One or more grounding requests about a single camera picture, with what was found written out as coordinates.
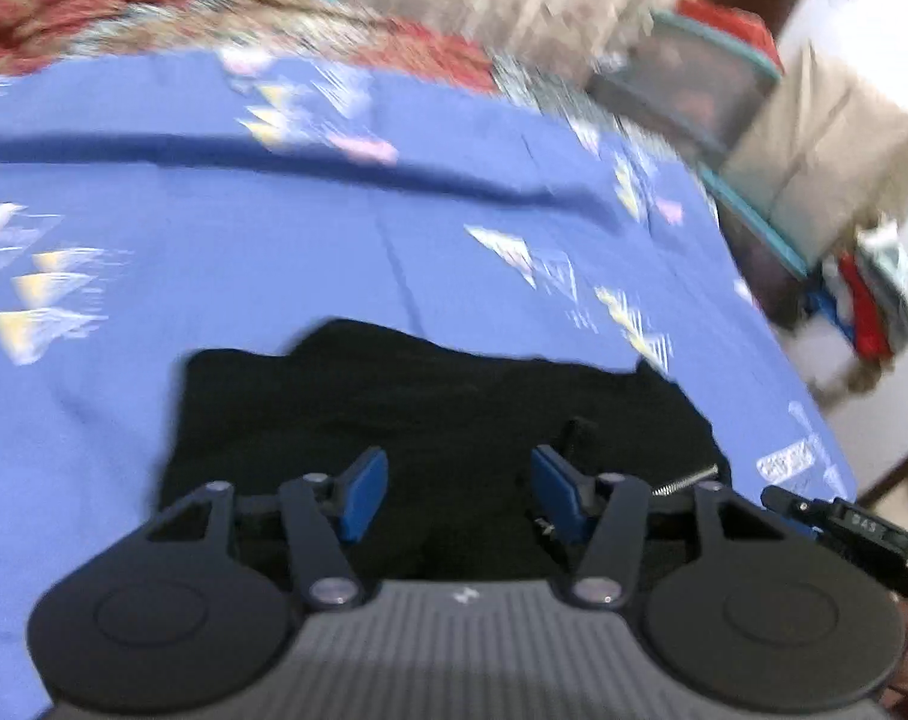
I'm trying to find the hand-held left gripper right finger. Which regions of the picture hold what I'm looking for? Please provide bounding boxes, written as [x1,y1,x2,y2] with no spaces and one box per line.
[529,444,794,610]

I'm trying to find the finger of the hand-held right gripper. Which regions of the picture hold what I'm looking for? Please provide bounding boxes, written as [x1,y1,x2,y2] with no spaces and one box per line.
[760,484,834,537]
[559,418,601,470]

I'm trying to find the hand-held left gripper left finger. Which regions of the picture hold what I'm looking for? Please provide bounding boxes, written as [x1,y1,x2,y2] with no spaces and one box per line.
[146,446,390,611]

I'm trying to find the black pants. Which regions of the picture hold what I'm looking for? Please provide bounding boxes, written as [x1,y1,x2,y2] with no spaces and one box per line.
[158,319,732,582]

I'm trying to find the pile of colourful clothes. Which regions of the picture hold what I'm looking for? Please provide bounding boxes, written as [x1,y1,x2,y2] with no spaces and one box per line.
[806,217,908,361]

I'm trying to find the blue printed bed sheet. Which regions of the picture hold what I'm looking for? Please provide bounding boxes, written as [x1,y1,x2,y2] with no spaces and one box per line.
[0,45,860,720]

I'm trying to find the beige cardboard box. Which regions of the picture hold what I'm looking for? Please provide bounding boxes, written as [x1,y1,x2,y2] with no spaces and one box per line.
[724,45,908,256]

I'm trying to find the teal-framed fabric storage rack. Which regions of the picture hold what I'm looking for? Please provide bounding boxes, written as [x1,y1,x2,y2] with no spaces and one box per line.
[585,0,811,323]

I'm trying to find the red floral blanket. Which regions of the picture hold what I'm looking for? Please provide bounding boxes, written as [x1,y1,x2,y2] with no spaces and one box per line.
[0,0,500,95]

